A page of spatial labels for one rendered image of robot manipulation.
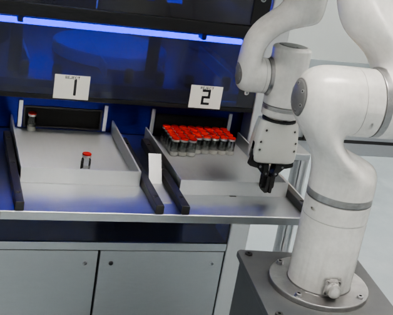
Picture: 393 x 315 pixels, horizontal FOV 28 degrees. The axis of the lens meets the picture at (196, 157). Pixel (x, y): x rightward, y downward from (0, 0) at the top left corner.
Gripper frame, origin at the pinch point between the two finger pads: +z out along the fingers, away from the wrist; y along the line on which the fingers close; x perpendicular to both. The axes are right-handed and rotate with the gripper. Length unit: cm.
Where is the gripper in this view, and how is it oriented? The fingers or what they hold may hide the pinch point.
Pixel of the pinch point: (266, 182)
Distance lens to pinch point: 177.9
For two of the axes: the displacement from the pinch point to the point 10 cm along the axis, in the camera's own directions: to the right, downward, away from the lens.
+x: 2.8, 3.5, -9.0
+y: -9.5, -0.5, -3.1
